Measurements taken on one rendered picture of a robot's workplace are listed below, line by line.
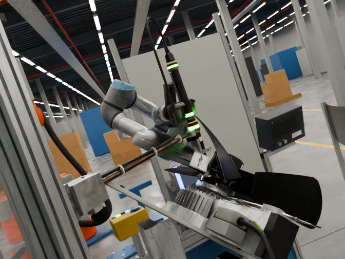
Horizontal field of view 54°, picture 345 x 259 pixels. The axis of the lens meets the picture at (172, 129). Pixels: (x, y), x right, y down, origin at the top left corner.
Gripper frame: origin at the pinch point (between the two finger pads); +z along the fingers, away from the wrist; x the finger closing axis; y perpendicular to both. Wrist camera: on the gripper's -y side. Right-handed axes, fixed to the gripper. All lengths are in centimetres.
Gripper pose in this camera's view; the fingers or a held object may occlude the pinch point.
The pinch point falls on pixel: (187, 101)
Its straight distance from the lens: 129.4
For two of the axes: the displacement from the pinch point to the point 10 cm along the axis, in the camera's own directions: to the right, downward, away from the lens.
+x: -8.6, 3.3, -3.8
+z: 3.8, -0.6, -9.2
